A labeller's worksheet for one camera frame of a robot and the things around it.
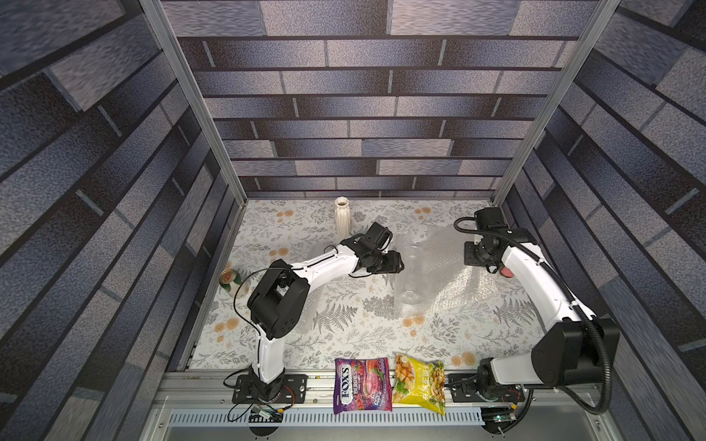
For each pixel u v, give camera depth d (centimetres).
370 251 71
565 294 45
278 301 49
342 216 98
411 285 90
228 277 83
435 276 91
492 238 58
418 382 71
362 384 73
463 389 73
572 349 41
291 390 73
